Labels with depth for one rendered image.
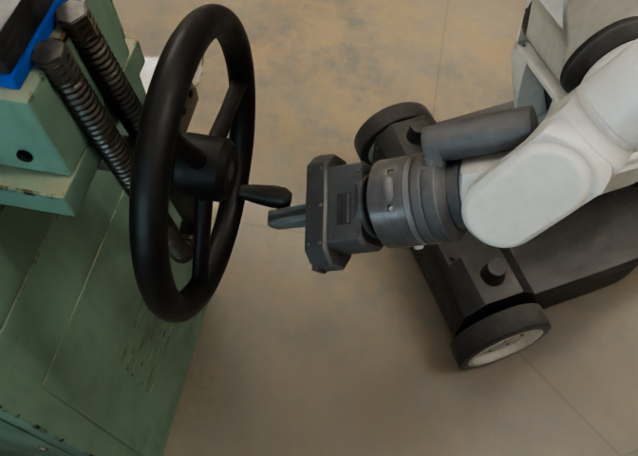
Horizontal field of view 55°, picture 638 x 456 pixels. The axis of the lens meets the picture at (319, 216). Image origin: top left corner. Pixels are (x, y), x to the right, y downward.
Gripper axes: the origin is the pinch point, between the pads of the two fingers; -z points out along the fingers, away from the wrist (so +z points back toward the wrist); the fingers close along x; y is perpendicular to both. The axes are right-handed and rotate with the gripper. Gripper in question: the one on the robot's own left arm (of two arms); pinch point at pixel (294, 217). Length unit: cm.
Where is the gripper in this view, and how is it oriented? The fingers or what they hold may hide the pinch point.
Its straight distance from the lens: 66.5
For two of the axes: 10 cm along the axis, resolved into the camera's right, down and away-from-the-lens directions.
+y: -5.3, -2.3, -8.2
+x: 0.2, -9.7, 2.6
